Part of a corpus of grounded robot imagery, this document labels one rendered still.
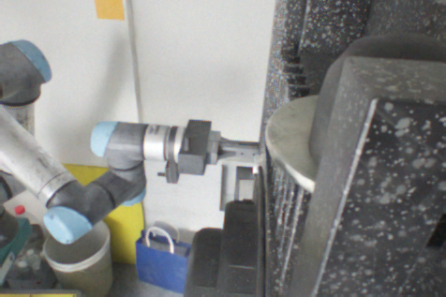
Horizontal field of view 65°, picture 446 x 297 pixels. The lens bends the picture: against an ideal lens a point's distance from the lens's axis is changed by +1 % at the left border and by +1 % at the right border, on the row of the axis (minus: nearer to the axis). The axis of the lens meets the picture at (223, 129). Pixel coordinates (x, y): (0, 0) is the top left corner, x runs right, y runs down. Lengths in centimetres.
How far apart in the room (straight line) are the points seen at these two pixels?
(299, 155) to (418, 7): 16
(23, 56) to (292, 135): 77
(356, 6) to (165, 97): 115
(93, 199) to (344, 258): 60
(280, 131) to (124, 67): 119
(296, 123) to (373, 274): 12
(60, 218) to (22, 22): 96
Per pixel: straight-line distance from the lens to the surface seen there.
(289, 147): 23
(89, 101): 153
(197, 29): 134
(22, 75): 93
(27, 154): 77
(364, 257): 17
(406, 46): 20
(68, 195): 72
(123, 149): 71
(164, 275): 188
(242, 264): 37
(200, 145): 67
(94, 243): 200
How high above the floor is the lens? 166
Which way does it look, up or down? 32 degrees down
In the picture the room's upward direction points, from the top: 3 degrees clockwise
